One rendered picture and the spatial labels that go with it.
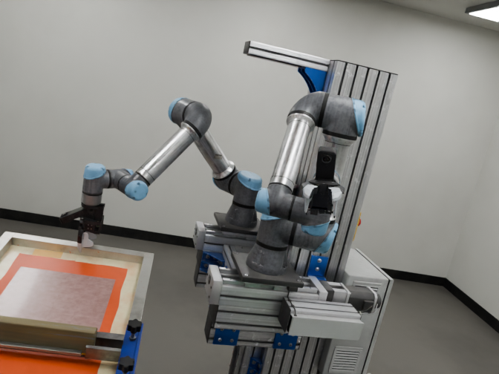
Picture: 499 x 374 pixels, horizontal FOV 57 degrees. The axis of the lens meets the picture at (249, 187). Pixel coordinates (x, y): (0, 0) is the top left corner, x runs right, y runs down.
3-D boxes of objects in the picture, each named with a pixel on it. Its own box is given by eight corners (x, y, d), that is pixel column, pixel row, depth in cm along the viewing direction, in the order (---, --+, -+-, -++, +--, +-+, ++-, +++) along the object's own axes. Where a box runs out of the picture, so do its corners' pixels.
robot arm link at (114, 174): (139, 192, 181) (112, 194, 174) (126, 184, 189) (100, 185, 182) (141, 173, 179) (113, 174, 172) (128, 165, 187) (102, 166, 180)
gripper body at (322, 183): (336, 219, 110) (337, 208, 122) (340, 183, 108) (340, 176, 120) (304, 215, 111) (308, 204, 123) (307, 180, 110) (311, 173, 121)
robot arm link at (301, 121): (295, 78, 153) (253, 200, 129) (327, 84, 151) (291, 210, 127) (292, 102, 163) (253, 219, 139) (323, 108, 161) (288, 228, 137)
